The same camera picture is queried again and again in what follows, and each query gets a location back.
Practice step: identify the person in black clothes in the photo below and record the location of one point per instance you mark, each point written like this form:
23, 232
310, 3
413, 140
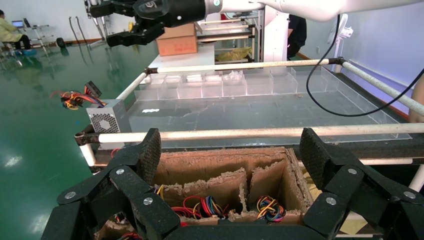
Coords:
296, 33

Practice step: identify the white cabinet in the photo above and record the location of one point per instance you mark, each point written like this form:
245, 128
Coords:
275, 36

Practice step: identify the yellow plastic bag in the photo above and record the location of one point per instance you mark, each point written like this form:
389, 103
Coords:
235, 54

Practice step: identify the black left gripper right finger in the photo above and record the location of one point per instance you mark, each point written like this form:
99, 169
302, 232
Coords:
348, 179

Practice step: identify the white cart frame pipe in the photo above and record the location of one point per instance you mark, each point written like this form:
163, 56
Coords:
418, 179
232, 133
381, 161
248, 66
132, 86
381, 86
87, 154

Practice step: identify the dark cart platform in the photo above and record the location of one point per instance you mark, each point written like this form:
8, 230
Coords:
391, 149

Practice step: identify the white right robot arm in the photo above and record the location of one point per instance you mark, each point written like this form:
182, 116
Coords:
314, 8

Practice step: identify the open laptop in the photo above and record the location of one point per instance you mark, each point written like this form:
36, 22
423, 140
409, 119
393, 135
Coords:
17, 24

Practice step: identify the person in yellow coat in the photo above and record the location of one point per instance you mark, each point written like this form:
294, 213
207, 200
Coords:
8, 31

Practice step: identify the bare person forearm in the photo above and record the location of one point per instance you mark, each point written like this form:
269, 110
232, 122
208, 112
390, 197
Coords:
418, 106

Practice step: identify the black wheel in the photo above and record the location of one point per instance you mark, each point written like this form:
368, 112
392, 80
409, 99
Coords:
60, 42

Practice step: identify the metal shelf rack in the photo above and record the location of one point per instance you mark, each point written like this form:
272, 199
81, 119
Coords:
228, 34

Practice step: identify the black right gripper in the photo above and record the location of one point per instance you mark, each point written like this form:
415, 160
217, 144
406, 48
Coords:
172, 11

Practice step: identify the white background table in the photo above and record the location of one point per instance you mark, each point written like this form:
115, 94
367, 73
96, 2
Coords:
192, 59

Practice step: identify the worn brown cardboard divider box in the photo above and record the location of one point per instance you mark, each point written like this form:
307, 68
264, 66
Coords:
205, 165

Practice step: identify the brown cardboard carton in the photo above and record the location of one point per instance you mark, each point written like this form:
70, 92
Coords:
177, 43

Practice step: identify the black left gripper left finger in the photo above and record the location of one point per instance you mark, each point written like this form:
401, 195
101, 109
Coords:
132, 185

